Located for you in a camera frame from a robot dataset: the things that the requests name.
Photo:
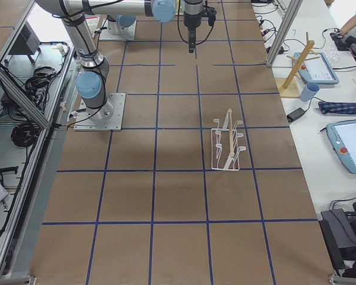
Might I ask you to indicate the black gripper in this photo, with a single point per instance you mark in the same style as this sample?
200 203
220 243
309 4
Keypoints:
191 18

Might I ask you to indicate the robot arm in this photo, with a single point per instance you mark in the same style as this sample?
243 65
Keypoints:
193 12
91 83

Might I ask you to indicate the blue cup on desk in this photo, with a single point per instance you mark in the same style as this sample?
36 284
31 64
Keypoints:
309 91

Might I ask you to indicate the wooden mug tree stand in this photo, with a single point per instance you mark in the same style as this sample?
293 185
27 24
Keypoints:
286 88

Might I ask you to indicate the black power adapter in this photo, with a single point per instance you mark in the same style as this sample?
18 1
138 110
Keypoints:
295 114

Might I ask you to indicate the blue teach pendant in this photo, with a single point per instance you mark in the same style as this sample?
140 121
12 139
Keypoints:
317 69
342 136

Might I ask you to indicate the plaid pencil case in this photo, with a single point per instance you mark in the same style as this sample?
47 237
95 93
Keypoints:
337 108

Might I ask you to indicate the aluminium frame post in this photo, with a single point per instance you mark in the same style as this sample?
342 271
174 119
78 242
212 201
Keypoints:
290 10

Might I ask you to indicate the white wire cup rack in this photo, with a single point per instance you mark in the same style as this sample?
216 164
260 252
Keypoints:
225 148

